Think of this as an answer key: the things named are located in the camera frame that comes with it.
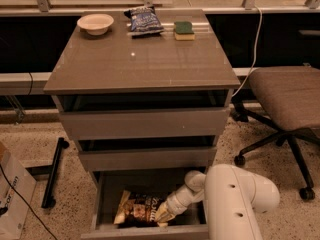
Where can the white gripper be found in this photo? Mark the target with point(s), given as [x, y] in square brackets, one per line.
[173, 202]

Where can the brown chip bag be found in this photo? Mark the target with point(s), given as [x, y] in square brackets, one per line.
[137, 210]

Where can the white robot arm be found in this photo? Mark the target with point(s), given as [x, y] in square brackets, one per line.
[232, 198]

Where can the grey bottom drawer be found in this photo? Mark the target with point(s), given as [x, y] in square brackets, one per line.
[191, 225]

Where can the grey drawer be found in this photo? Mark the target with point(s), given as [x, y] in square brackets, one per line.
[147, 153]
[191, 225]
[143, 115]

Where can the grey middle drawer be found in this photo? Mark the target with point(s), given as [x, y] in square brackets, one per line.
[147, 153]

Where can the grey top drawer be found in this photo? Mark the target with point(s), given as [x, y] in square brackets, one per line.
[143, 115]

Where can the grey drawer cabinet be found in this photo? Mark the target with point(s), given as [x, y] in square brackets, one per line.
[118, 62]

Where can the blue chip bag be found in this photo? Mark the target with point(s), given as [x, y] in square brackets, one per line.
[144, 21]

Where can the black metal bar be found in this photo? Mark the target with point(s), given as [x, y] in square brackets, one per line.
[48, 198]

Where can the white cardboard box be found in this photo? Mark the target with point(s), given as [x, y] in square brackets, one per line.
[16, 191]

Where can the grey office chair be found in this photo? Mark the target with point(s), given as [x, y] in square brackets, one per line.
[290, 96]

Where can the green yellow sponge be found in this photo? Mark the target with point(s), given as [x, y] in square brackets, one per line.
[183, 31]

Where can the white bowl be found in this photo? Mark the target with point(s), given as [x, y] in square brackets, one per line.
[95, 24]

